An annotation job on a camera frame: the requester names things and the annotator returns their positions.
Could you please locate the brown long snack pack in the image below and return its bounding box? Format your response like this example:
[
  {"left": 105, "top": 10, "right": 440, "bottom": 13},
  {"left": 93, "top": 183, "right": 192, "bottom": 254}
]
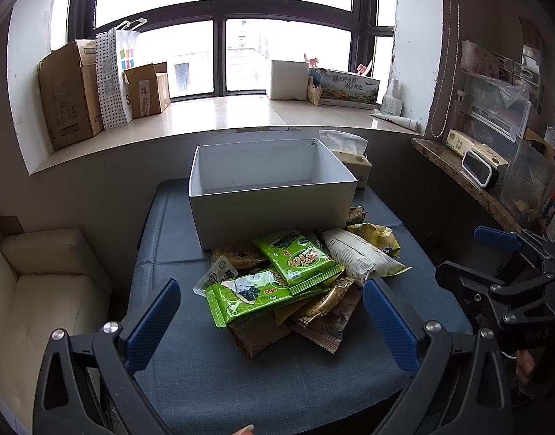
[{"left": 289, "top": 285, "right": 362, "bottom": 353}]

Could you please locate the white rice cracker bag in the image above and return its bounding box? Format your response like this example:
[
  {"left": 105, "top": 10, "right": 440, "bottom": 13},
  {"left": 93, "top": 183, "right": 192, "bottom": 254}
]
[{"left": 323, "top": 228, "right": 411, "bottom": 287}]

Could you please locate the yellow green snack bag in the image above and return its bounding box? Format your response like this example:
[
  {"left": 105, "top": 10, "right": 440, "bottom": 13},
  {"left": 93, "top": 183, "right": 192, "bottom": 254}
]
[{"left": 346, "top": 223, "right": 400, "bottom": 258}]

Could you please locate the green seaweed snack bag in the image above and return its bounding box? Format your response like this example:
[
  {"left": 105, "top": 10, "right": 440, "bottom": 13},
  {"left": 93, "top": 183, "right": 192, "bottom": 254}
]
[{"left": 252, "top": 230, "right": 343, "bottom": 295}]

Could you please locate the silver dark snack bag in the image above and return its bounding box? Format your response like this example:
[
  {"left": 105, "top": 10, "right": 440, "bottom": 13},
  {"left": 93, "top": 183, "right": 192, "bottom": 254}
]
[{"left": 346, "top": 205, "right": 367, "bottom": 226}]

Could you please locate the person's right hand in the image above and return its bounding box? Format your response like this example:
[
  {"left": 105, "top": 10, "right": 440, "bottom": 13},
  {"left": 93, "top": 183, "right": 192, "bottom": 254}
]
[{"left": 516, "top": 351, "right": 535, "bottom": 385}]

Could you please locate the white digital clock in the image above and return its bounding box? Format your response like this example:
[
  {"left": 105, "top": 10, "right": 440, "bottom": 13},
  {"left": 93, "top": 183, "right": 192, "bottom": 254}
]
[{"left": 461, "top": 150, "right": 498, "bottom": 190}]

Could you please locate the blue table cloth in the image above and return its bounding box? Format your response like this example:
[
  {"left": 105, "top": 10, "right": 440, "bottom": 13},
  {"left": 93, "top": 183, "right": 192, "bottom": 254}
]
[{"left": 125, "top": 178, "right": 473, "bottom": 435}]

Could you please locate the small white sachet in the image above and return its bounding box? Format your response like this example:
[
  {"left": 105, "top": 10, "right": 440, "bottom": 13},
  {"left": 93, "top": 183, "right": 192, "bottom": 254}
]
[{"left": 193, "top": 255, "right": 238, "bottom": 297}]

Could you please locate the beige carton on shelf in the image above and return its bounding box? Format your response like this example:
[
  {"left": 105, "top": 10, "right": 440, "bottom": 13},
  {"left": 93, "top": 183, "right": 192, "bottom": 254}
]
[{"left": 446, "top": 130, "right": 509, "bottom": 168}]

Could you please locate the wooden side shelf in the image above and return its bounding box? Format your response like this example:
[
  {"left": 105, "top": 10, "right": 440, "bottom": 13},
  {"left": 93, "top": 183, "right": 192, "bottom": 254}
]
[{"left": 411, "top": 137, "right": 521, "bottom": 232}]

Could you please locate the cream leather sofa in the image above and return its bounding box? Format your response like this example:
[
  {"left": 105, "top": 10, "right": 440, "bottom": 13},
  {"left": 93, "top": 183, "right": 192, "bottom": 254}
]
[{"left": 0, "top": 229, "right": 112, "bottom": 434}]

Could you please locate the clear plastic drawer organizer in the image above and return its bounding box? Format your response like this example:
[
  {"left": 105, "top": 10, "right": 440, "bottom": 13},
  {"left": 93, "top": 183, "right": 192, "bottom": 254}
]
[{"left": 451, "top": 71, "right": 534, "bottom": 160}]

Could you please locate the white tube on sill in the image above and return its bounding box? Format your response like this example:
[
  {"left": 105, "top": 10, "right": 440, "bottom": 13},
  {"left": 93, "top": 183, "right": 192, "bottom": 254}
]
[{"left": 371, "top": 111, "right": 420, "bottom": 132}]

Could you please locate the white pump bottle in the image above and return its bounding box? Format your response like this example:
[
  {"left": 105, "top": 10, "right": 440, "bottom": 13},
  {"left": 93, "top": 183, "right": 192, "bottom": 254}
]
[{"left": 381, "top": 79, "right": 403, "bottom": 116}]

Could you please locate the grey open storage box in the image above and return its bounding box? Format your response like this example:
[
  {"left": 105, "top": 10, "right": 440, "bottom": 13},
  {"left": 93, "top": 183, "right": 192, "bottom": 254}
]
[{"left": 188, "top": 138, "right": 357, "bottom": 249}]

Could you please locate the tissue pack beige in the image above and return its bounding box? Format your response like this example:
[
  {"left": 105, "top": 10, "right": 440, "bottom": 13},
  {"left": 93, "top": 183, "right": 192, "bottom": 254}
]
[{"left": 319, "top": 130, "right": 372, "bottom": 189}]

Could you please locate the printed landscape tissue box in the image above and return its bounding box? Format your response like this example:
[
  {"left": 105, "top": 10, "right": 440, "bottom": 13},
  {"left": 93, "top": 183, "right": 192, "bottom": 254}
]
[{"left": 319, "top": 69, "right": 380, "bottom": 110}]

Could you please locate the small brown cardboard box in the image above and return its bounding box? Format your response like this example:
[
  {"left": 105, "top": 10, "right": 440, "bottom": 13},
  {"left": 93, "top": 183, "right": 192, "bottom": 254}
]
[{"left": 124, "top": 62, "right": 170, "bottom": 119}]

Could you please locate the white box on sill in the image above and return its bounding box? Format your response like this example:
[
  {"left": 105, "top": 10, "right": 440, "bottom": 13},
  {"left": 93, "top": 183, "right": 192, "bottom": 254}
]
[{"left": 266, "top": 60, "right": 309, "bottom": 101}]

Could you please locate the large brown cardboard box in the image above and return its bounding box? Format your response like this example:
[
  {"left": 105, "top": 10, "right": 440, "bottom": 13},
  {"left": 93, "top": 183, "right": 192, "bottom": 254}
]
[{"left": 38, "top": 40, "right": 104, "bottom": 150}]

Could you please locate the white dotted paper bag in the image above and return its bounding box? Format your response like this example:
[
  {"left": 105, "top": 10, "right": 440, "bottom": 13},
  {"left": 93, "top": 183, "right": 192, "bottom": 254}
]
[{"left": 95, "top": 18, "right": 148, "bottom": 130}]

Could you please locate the black window frame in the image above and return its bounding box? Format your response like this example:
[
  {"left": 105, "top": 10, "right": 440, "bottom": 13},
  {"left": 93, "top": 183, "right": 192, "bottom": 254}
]
[{"left": 67, "top": 0, "right": 396, "bottom": 99}]

